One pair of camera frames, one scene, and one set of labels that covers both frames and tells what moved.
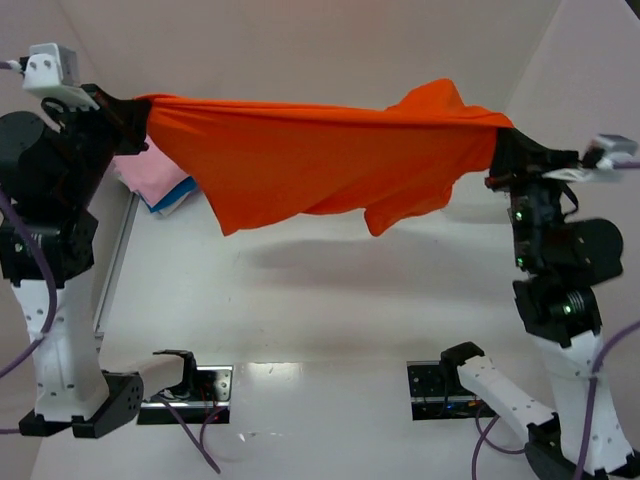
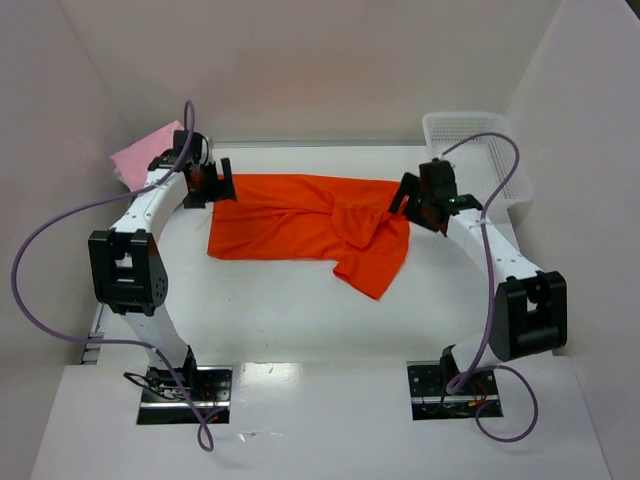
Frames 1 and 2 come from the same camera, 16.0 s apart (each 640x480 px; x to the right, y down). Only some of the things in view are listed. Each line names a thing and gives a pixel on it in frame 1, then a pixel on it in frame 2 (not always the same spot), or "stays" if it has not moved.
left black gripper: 122,123 → 211,181
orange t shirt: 385,162 → 345,221
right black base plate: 432,400 stays
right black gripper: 516,157 → 415,201
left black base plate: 209,391 stays
